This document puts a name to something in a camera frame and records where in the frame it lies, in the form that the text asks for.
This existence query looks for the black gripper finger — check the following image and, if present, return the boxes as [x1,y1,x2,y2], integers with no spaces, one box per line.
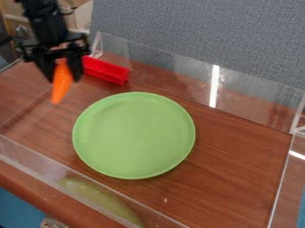
[35,56,56,83]
[67,53,83,82]

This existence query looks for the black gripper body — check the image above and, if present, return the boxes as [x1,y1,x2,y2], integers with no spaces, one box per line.
[16,21,91,61]

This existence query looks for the orange toy carrot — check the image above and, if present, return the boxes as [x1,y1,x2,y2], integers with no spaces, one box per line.
[51,59,72,104]

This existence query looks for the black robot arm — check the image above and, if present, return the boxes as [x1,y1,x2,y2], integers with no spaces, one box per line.
[15,0,91,83]

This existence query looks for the red plastic block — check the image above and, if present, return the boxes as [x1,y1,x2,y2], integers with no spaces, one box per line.
[82,55,130,86]

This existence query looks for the cardboard box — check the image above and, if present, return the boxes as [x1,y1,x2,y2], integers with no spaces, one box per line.
[57,0,92,30]

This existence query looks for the green round plate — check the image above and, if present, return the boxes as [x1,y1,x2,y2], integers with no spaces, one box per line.
[71,92,195,180]

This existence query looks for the clear acrylic enclosure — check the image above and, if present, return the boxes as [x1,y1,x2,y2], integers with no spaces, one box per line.
[0,36,305,228]

